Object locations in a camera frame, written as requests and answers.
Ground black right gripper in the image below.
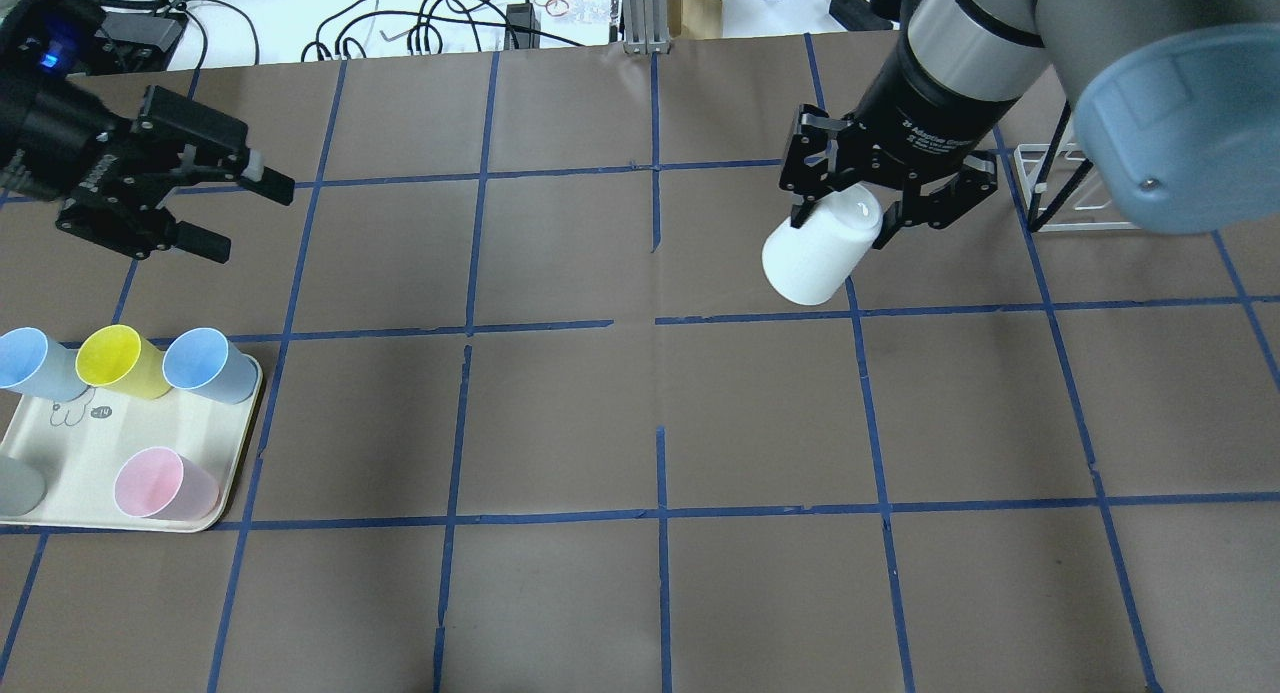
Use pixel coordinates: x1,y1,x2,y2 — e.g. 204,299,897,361
780,44,1001,250

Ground blue plastic cup far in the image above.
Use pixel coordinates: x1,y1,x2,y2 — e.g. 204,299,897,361
1,327,90,404

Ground black power adapter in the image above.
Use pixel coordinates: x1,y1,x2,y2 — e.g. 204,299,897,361
828,0,895,32

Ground aluminium frame post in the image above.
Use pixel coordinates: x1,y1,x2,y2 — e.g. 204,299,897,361
616,0,672,55

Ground white wire cup rack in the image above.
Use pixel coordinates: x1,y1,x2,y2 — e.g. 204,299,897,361
1014,102,1138,234

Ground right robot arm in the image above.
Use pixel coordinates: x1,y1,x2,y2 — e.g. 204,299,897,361
780,0,1279,242

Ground cream plastic tray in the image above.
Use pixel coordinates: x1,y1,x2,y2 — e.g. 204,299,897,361
1,389,257,533

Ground blue plastic cup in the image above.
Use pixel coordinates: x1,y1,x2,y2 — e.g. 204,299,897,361
161,327,260,405
1,327,90,404

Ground blue plastic cup near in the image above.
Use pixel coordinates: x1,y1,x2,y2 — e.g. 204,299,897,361
161,327,260,405

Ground black cable bundle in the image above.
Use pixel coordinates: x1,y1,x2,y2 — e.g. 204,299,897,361
170,0,591,69

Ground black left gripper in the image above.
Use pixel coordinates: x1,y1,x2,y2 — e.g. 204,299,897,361
1,0,294,264

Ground white plastic cup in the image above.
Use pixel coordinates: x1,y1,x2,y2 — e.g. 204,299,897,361
762,184,884,306

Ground grey plastic cup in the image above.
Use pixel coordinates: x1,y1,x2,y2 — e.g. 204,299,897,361
1,456,47,518

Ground yellow plastic cup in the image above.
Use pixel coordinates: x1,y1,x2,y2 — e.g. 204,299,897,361
74,324,172,400

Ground pink plastic cup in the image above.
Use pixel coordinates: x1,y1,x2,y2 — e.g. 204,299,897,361
111,447,221,523

